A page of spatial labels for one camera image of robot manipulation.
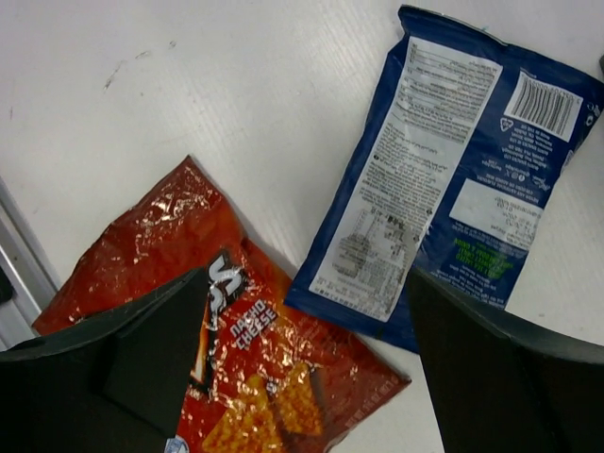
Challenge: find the aluminium frame rail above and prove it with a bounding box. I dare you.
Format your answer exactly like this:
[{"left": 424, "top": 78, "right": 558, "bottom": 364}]
[{"left": 1, "top": 184, "right": 58, "bottom": 350}]

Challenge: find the red Doritos bag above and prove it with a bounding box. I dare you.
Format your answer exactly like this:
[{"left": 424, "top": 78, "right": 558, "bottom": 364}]
[{"left": 34, "top": 158, "right": 411, "bottom": 452}]

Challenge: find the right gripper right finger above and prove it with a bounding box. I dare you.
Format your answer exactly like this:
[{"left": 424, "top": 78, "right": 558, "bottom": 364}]
[{"left": 406, "top": 268, "right": 603, "bottom": 452}]

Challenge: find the blue snack bag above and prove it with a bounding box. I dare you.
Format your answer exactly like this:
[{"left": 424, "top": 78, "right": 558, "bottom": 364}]
[{"left": 285, "top": 5, "right": 603, "bottom": 352}]

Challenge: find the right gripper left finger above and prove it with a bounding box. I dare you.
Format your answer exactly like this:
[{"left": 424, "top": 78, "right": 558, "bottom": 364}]
[{"left": 1, "top": 268, "right": 209, "bottom": 452}]

